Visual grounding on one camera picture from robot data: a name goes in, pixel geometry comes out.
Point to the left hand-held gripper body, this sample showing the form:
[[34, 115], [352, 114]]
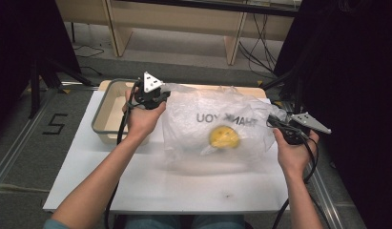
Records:
[[147, 93]]

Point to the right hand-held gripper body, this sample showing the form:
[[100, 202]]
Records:
[[298, 132]]

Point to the beige bin with grey rim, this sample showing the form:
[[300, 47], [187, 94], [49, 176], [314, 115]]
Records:
[[111, 117]]

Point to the clear plastic bag yellow face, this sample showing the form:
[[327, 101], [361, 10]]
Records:
[[216, 124]]

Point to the person's right hand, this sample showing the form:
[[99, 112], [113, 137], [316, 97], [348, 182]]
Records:
[[293, 157]]

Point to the person's left hand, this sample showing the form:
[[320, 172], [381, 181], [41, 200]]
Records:
[[142, 122]]

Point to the black metal stand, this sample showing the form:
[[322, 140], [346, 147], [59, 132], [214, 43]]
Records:
[[297, 92]]

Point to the wooden table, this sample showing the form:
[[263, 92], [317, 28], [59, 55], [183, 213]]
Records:
[[196, 86]]

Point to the black curtain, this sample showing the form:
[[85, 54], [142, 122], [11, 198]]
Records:
[[22, 47], [359, 95]]

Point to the light wooden desk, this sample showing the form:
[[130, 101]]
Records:
[[171, 19]]

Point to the white board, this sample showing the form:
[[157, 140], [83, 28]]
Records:
[[171, 191]]

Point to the black tripod stand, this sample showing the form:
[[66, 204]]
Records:
[[36, 89]]

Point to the person's legs in jeans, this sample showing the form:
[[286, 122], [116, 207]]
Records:
[[158, 222]]

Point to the teal sleeve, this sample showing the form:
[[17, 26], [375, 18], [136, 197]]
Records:
[[55, 224]]

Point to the metal floor rail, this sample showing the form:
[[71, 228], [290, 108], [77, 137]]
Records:
[[15, 152], [330, 203]]

